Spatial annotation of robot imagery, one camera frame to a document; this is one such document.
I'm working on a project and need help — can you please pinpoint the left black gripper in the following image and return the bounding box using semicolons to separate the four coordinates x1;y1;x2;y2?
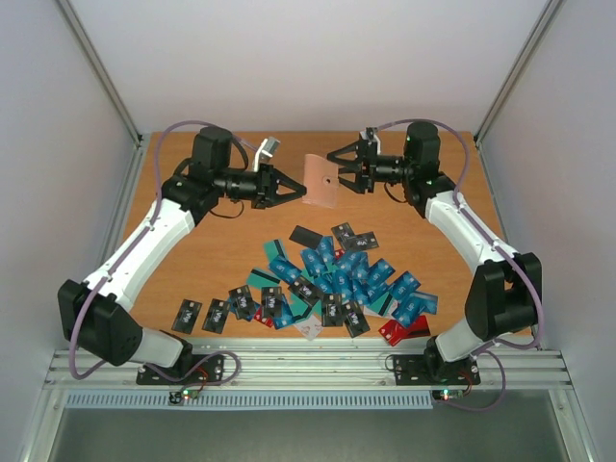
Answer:
216;163;307;209

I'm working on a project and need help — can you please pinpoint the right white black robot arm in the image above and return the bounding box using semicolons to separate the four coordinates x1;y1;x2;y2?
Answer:
326;118;545;384

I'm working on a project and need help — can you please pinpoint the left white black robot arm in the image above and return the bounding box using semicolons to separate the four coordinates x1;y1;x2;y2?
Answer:
58;121;307;383

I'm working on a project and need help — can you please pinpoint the black card top right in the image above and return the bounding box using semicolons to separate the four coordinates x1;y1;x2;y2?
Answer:
331;222;355;247

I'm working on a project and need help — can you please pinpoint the black card far right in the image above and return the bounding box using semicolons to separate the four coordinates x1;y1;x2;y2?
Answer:
347;232;379;251

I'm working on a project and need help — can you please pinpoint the teal card magnetic stripe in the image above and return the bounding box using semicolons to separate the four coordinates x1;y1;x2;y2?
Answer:
246;268;280;289

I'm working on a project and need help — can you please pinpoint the white card with red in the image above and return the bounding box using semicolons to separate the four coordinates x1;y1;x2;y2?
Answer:
294;316;323;341

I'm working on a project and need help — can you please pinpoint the black vip card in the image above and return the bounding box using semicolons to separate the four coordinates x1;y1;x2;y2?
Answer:
171;299;202;334
201;298;231;334

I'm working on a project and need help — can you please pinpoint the blue card right edge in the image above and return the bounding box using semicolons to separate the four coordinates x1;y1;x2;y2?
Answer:
392;292;438;327

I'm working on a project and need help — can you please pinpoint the far left black vip card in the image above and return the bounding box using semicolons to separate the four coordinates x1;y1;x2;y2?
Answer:
171;299;202;334

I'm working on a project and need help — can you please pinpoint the red card front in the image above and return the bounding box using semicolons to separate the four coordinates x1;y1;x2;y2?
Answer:
378;320;409;347

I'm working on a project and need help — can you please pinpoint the red card magnetic stripe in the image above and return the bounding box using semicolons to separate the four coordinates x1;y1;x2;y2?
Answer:
404;315;431;339

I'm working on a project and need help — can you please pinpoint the left small circuit board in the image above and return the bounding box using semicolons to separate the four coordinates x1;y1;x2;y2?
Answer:
167;389;200;405

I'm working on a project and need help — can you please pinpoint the small circuit board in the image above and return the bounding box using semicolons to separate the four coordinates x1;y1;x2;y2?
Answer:
432;388;467;402
167;389;200;405

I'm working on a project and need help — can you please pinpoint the right small circuit board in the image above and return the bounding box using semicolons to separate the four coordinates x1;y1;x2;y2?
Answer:
432;388;467;402

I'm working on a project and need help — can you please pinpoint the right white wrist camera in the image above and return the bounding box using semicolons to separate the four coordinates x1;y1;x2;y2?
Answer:
363;127;381;155

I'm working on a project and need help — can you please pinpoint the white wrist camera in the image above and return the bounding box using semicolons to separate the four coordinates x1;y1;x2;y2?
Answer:
363;127;381;155
251;137;280;172

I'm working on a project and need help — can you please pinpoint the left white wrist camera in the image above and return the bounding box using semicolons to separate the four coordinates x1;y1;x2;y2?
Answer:
251;137;280;172

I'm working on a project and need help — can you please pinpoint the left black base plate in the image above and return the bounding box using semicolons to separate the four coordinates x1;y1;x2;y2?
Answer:
136;354;225;386

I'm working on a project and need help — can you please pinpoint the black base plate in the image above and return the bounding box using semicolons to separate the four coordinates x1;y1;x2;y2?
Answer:
393;354;481;386
136;354;225;386

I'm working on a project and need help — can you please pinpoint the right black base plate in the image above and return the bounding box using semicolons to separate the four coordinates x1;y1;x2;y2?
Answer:
393;354;481;386

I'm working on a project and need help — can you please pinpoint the grey slotted cable duct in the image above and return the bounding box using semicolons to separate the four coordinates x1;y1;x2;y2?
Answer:
64;390;433;411

